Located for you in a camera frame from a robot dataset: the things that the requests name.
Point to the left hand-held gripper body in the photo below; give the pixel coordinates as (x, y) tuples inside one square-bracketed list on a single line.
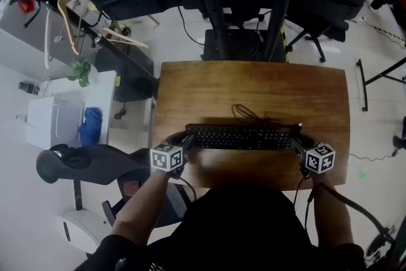
[(166, 158)]

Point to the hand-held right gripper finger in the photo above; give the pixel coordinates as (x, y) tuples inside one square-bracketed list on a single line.
[(298, 149), (307, 142)]

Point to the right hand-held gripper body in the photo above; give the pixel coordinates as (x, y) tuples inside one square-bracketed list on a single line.
[(320, 158)]

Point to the black keyboard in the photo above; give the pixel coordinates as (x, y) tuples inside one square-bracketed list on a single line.
[(241, 138)]

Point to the person's right forearm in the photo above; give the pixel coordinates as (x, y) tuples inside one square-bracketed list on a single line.
[(331, 212)]

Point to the person's left forearm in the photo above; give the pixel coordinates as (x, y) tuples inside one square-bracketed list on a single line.
[(139, 206)]

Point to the black box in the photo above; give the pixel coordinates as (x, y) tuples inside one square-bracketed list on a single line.
[(136, 79)]

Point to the black office chair with headrest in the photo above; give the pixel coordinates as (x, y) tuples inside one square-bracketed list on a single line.
[(95, 165)]

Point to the black metal floor stand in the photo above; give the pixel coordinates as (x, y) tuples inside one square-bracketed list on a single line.
[(364, 89)]

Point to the blue cloth bundle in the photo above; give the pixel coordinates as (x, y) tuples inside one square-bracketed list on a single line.
[(90, 127)]

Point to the white side desk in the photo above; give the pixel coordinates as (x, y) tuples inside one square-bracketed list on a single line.
[(101, 92)]

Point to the person's black shirt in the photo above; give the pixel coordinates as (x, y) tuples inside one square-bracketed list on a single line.
[(241, 225)]

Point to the white round device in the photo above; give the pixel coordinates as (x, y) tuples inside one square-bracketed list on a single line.
[(84, 228)]

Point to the wooden clothes hanger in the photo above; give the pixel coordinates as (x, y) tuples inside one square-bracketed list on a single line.
[(127, 40), (66, 20)]

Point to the green potted plant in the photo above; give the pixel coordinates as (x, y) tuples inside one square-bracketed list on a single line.
[(81, 70)]

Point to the white box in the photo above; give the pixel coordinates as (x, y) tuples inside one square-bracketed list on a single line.
[(41, 123)]

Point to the black bottle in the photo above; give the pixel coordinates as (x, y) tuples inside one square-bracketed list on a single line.
[(28, 87)]

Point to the grey cabinet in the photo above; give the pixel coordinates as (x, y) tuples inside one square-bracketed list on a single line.
[(19, 25)]

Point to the small red object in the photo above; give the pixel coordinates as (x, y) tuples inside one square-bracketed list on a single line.
[(27, 5)]

